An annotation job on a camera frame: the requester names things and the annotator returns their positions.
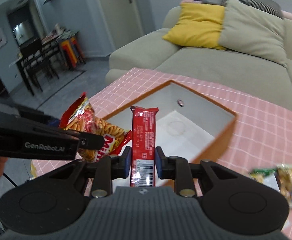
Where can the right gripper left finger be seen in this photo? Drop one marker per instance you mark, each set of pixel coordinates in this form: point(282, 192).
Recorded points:
point(110, 168)

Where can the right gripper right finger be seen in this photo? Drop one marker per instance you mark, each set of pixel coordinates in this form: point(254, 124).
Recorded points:
point(176, 169)

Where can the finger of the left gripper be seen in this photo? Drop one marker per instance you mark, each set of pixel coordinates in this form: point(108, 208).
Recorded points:
point(81, 140)

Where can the red orange pretzel snack bag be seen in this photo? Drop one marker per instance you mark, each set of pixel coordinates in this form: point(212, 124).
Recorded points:
point(80, 116)

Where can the red wafer bar packet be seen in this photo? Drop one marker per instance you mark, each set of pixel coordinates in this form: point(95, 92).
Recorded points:
point(143, 146)

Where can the green snack stick packet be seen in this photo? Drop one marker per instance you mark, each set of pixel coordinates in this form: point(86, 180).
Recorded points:
point(262, 174)

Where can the orange storage box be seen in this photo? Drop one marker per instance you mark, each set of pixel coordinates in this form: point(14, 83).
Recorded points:
point(188, 123)

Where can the dark dining table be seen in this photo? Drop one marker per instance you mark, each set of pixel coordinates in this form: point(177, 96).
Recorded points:
point(37, 56)

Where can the stacked colourful stools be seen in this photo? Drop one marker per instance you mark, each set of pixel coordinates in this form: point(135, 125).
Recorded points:
point(72, 52)

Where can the beige sofa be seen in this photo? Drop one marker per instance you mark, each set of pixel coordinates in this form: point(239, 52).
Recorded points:
point(261, 78)

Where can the cream door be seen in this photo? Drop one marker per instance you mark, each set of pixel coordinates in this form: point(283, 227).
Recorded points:
point(123, 21)

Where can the yellow cushion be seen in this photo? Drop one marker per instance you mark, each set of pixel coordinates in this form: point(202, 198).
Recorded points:
point(199, 26)

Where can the beige cushion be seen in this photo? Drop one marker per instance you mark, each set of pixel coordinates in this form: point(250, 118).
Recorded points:
point(252, 31)

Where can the grey cushion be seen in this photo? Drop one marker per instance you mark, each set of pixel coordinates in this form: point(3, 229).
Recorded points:
point(268, 6)

